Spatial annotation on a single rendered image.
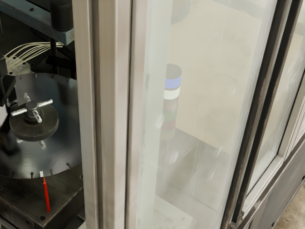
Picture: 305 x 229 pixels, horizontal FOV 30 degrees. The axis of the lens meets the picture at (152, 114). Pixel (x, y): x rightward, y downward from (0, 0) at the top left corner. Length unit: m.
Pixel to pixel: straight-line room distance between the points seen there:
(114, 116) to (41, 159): 0.77
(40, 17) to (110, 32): 1.04
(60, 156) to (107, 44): 0.83
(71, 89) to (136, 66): 0.92
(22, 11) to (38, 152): 0.40
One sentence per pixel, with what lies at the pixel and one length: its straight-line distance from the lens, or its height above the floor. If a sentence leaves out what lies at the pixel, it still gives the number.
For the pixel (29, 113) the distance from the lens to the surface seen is 1.31.
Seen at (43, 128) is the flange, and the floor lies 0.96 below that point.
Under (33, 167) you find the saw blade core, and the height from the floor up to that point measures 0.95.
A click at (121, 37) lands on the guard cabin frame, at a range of 0.46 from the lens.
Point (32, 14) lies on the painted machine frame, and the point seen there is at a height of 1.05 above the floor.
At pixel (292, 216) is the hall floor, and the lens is 2.42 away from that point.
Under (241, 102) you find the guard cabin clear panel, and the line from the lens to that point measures 0.95.
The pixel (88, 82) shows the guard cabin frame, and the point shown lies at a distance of 0.51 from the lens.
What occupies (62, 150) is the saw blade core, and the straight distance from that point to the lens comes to 1.28.
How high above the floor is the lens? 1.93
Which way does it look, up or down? 47 degrees down
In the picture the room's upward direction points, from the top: 4 degrees clockwise
